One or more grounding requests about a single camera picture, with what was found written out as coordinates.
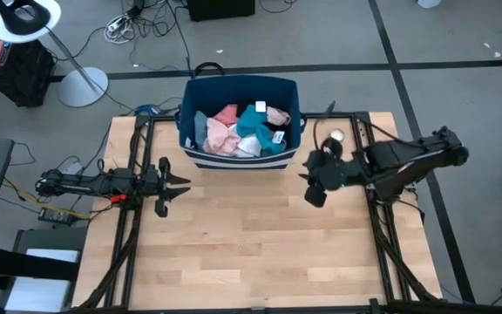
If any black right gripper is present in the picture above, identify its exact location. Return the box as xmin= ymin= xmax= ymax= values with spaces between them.
xmin=298 ymin=137 xmax=365 ymax=208

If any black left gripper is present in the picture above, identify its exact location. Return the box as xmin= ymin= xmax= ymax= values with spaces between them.
xmin=140 ymin=156 xmax=192 ymax=218

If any coral pink garment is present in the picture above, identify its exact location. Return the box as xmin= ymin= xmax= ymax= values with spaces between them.
xmin=206 ymin=103 xmax=242 ymax=157

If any white garment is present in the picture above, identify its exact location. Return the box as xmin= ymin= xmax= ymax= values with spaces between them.
xmin=232 ymin=133 xmax=263 ymax=159

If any teal garment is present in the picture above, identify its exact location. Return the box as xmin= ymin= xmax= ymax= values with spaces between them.
xmin=235 ymin=104 xmax=286 ymax=157

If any grey power brick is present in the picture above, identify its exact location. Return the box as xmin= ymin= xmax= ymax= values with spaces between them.
xmin=61 ymin=160 xmax=85 ymax=177

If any navy white striped fabric basket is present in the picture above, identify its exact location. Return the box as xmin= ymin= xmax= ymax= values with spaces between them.
xmin=174 ymin=61 xmax=308 ymax=171

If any black power adapter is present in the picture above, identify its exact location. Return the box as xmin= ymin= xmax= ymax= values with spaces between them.
xmin=37 ymin=207 xmax=78 ymax=227

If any white floor lamp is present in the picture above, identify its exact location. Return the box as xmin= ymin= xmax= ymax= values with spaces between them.
xmin=0 ymin=0 xmax=110 ymax=109

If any grey and white cabinet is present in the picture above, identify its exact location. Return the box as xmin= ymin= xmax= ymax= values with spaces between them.
xmin=0 ymin=226 xmax=89 ymax=314

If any black box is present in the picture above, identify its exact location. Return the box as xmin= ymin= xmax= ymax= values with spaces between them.
xmin=186 ymin=0 xmax=256 ymax=23

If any black equipment case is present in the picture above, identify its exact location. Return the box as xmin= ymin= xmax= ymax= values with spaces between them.
xmin=0 ymin=37 xmax=57 ymax=108

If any black metal table frame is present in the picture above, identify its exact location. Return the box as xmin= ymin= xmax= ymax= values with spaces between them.
xmin=71 ymin=111 xmax=442 ymax=314

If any blue cable coil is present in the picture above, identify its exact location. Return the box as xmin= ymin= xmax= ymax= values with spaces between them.
xmin=135 ymin=103 xmax=165 ymax=115

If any black floor cable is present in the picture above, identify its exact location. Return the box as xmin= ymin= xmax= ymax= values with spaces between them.
xmin=163 ymin=0 xmax=193 ymax=71

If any white power strip with cables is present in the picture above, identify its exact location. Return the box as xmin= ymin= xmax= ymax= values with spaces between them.
xmin=104 ymin=15 xmax=135 ymax=44

